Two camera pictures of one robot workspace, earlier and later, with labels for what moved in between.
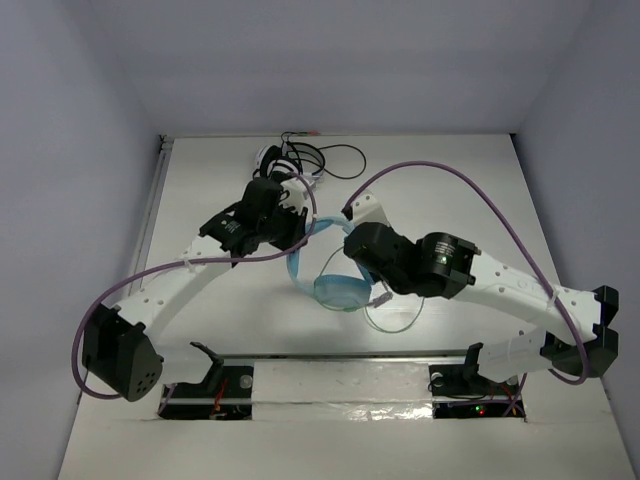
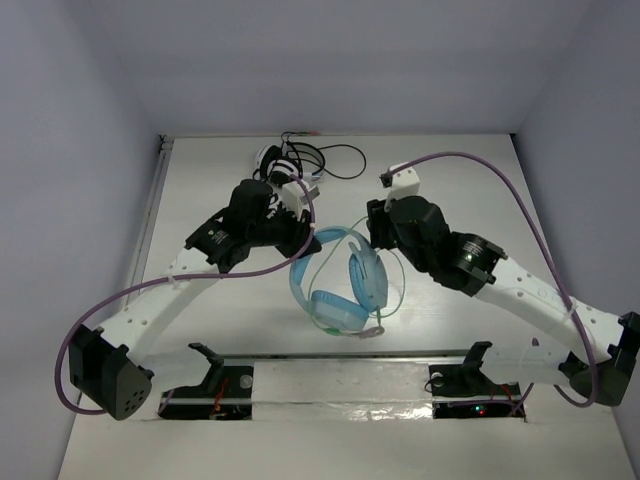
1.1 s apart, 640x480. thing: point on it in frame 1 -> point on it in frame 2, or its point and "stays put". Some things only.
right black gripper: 376,276 -> 376,222
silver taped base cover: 342,390 stays put
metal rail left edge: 148,226 stays put
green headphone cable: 365,306 -> 336,332
